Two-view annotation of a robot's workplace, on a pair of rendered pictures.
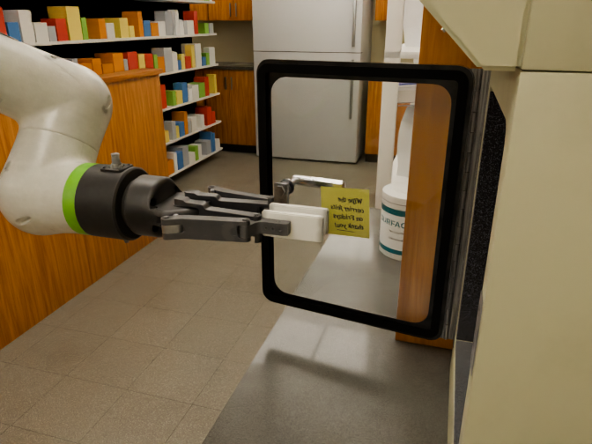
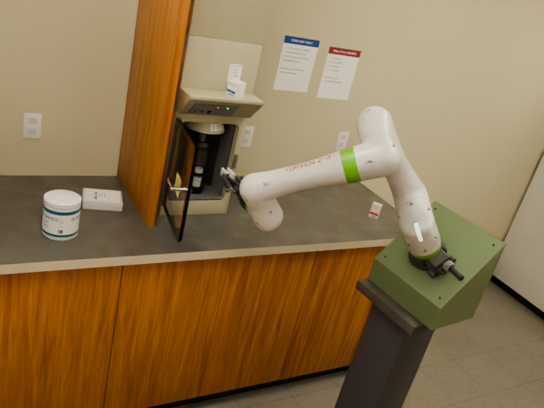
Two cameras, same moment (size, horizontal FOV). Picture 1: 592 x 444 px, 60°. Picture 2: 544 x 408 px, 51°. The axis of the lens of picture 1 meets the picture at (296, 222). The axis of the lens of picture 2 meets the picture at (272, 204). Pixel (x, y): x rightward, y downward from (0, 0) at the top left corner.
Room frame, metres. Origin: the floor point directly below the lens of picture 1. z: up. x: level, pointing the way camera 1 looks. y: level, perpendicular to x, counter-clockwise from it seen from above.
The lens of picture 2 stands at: (2.04, 1.47, 2.08)
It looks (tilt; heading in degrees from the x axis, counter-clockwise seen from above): 24 degrees down; 219
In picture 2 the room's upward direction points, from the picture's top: 14 degrees clockwise
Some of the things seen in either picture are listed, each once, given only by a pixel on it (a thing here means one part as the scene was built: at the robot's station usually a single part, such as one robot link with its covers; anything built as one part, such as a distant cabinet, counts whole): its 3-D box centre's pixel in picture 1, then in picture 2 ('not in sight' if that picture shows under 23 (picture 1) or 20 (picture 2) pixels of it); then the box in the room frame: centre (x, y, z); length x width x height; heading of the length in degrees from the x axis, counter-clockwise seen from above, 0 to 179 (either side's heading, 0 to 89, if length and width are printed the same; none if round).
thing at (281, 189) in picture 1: (282, 200); not in sight; (0.74, 0.02, 1.18); 0.02 x 0.02 x 0.06; 65
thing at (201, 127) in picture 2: not in sight; (206, 121); (0.45, -0.28, 1.34); 0.18 x 0.18 x 0.05
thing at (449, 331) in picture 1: (464, 220); (171, 163); (0.64, -0.23, 1.19); 0.03 x 0.02 x 0.39; 163
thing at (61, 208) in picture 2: not in sight; (61, 214); (1.09, -0.26, 1.02); 0.13 x 0.13 x 0.15
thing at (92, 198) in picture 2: not in sight; (102, 199); (0.82, -0.42, 0.96); 0.16 x 0.12 x 0.04; 152
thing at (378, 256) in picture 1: (351, 203); (178, 180); (0.71, -0.08, 1.19); 0.30 x 0.01 x 0.40; 65
